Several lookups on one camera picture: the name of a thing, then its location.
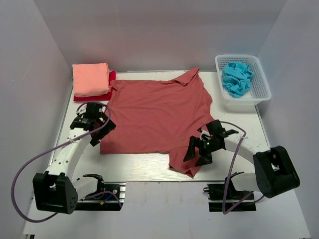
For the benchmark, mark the folded bright red t shirt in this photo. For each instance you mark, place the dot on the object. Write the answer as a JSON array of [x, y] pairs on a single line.
[[109, 84]]

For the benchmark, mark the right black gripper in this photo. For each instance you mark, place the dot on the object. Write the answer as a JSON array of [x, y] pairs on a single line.
[[205, 159]]

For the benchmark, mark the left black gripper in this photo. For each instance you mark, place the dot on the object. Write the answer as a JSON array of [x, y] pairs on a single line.
[[108, 126]]

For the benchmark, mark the dusty red t shirt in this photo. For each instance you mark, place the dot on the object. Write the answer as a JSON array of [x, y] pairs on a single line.
[[158, 117]]

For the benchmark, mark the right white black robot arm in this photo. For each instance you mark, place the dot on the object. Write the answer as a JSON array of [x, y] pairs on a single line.
[[274, 172]]

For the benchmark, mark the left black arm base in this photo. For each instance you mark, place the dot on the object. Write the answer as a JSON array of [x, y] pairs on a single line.
[[104, 196]]

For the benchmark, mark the folded salmon pink t shirt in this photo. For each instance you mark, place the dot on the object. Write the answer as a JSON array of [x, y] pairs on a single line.
[[90, 79]]

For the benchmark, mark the white plastic mesh basket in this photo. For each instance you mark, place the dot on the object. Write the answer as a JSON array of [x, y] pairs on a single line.
[[259, 91]]

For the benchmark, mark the crumpled blue t shirt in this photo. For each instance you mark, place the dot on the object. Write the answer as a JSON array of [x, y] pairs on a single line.
[[236, 78]]

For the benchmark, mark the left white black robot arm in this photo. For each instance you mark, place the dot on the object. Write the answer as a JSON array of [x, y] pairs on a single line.
[[55, 190]]

